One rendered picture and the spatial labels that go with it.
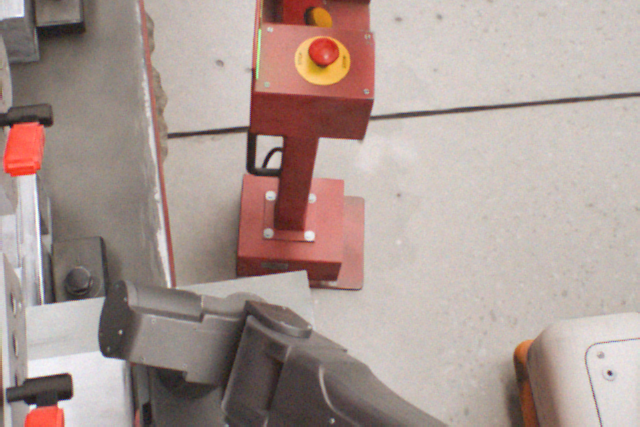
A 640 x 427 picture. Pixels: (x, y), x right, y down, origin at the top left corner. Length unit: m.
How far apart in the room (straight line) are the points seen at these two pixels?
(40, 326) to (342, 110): 0.54
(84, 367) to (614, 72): 1.66
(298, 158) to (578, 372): 0.59
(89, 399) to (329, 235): 1.06
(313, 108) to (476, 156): 0.90
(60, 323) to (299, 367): 0.36
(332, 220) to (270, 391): 1.27
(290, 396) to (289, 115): 0.73
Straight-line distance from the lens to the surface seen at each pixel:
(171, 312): 0.75
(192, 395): 0.85
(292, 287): 0.98
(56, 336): 0.98
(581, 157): 2.26
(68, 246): 1.11
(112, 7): 1.28
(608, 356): 1.82
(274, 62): 1.34
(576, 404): 1.79
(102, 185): 1.17
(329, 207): 1.97
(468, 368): 2.04
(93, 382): 0.96
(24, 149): 0.70
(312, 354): 0.68
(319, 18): 1.44
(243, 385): 0.71
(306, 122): 1.38
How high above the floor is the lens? 1.93
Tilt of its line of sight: 66 degrees down
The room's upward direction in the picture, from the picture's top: 11 degrees clockwise
